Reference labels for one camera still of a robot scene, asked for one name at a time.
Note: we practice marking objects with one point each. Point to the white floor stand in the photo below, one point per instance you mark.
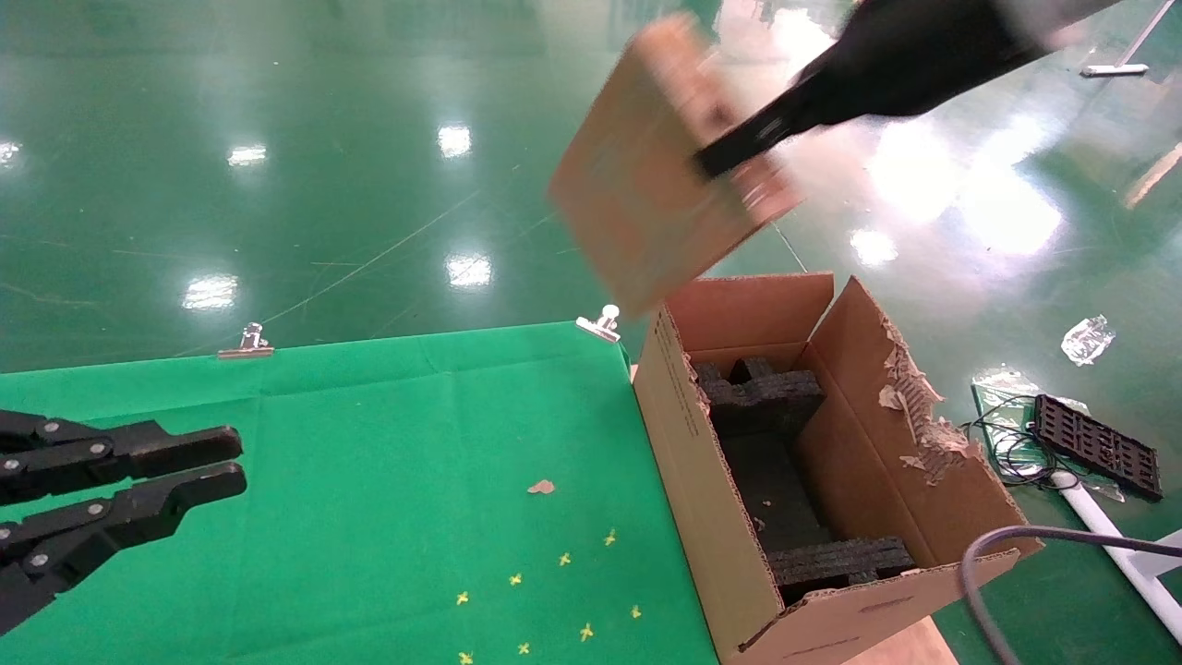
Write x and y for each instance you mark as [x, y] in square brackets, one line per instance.
[1113, 69]

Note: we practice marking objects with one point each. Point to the crumpled clear plastic wrap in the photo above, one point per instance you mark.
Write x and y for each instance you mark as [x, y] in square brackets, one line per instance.
[1088, 340]

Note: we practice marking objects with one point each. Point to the large open cardboard carton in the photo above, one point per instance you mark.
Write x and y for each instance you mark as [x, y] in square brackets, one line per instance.
[702, 499]

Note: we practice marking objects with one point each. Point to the white pipe frame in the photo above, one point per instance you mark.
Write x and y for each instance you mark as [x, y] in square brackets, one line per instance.
[1108, 545]

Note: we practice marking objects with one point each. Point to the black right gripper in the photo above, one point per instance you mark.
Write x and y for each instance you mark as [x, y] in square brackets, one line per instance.
[923, 55]

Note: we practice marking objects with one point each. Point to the black plastic grid tray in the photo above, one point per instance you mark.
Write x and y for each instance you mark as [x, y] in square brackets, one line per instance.
[1099, 448]

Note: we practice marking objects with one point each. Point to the small brown cardboard box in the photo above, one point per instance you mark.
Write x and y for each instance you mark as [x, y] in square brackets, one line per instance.
[637, 185]

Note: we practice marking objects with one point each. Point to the brown cardboard scrap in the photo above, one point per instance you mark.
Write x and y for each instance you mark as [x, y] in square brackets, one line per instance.
[542, 486]

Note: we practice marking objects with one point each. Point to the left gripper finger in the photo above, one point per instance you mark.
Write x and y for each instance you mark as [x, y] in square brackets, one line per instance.
[138, 450]
[120, 522]

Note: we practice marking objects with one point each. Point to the silver binder clip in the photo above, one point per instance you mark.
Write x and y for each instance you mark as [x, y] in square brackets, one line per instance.
[247, 344]
[600, 324]

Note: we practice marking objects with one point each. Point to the light wooden board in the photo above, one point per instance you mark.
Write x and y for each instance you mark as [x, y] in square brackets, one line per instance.
[910, 646]

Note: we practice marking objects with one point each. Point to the green table cloth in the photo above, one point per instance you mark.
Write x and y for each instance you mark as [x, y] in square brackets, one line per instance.
[369, 480]

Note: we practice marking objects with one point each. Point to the flat clear plastic bag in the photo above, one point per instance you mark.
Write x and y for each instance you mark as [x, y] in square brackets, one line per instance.
[1002, 388]

